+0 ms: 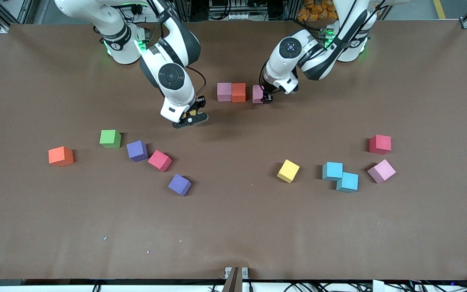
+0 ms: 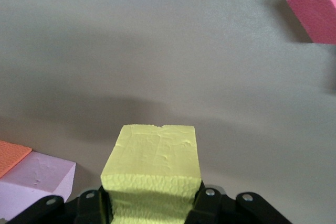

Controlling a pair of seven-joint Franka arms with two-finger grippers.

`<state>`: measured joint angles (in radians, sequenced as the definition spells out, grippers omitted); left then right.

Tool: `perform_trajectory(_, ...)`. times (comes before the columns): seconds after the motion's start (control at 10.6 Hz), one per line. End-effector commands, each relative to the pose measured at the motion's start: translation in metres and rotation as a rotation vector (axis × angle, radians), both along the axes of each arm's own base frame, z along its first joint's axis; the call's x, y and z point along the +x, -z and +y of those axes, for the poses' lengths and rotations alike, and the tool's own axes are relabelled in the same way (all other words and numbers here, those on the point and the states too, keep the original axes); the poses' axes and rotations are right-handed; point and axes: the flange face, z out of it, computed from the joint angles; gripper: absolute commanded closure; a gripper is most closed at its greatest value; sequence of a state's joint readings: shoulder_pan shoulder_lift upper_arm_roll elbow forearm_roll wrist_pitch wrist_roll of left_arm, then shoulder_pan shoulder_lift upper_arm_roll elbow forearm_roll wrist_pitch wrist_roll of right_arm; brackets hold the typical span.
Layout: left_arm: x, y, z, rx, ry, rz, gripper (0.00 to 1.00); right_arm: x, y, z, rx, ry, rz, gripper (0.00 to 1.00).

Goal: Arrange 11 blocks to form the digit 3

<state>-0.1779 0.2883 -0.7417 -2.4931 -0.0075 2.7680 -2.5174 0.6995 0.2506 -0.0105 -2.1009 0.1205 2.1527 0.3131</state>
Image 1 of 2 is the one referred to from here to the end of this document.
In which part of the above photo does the orange foam block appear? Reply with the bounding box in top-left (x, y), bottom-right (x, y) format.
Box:
top-left (48, 146), bottom-right (74, 167)
top-left (231, 83), bottom-right (247, 103)

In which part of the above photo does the red foam block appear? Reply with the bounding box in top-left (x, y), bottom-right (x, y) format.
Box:
top-left (369, 134), bottom-right (392, 155)
top-left (148, 150), bottom-right (173, 172)

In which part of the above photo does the purple foam block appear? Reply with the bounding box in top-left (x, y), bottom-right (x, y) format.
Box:
top-left (126, 140), bottom-right (149, 163)
top-left (168, 174), bottom-right (192, 197)

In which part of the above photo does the green foam block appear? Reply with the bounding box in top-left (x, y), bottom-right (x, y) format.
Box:
top-left (99, 129), bottom-right (122, 149)

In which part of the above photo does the pile of orange objects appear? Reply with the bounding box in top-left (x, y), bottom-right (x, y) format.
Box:
top-left (297, 0), bottom-right (339, 21)

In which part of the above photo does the blue foam block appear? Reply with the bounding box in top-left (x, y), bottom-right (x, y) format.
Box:
top-left (322, 161), bottom-right (343, 181)
top-left (336, 172), bottom-right (359, 193)

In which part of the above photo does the brown paper table cover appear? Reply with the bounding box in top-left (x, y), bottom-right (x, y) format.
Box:
top-left (0, 20), bottom-right (467, 281)

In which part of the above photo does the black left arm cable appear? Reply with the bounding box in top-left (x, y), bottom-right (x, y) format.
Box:
top-left (259, 60), bottom-right (270, 94)

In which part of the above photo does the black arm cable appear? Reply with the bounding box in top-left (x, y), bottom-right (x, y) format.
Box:
top-left (186, 66), bottom-right (207, 98)
top-left (259, 60), bottom-right (270, 94)

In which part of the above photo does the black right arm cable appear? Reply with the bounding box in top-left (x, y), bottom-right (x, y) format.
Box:
top-left (186, 66), bottom-right (207, 98)

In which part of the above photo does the metal mount bracket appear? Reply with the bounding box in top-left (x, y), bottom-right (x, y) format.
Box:
top-left (222, 266), bottom-right (249, 292)

